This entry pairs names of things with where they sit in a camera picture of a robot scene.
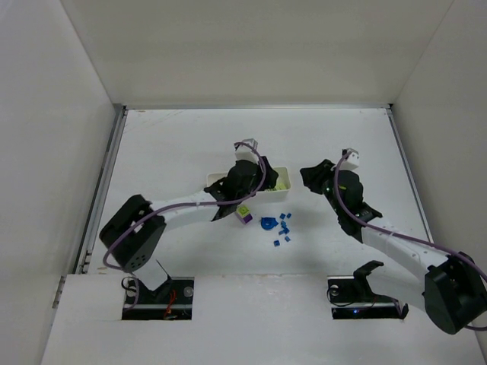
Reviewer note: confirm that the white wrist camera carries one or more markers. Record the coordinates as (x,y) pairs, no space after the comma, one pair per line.
(350,159)
(246,150)

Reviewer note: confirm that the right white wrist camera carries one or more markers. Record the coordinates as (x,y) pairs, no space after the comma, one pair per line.
(350,159)

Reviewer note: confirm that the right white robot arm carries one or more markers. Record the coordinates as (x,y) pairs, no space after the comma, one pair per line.
(449,286)

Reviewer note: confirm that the green and purple lego stack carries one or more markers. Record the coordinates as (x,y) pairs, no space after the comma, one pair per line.
(243,214)

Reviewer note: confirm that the light green lego brick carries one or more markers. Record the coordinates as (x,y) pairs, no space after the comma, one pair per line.
(279,186)

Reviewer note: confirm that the white three-compartment tray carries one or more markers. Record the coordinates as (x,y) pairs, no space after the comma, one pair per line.
(217,188)

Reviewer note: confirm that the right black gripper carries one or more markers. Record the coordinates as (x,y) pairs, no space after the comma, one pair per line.
(317,176)

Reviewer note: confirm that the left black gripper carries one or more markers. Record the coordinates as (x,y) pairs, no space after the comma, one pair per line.
(267,176)

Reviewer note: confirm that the blue lego arch cluster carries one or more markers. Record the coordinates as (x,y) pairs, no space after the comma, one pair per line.
(268,223)

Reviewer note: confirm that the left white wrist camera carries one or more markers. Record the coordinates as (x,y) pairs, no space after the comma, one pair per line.
(246,150)

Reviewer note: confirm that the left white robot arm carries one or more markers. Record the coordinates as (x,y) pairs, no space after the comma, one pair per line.
(135,230)

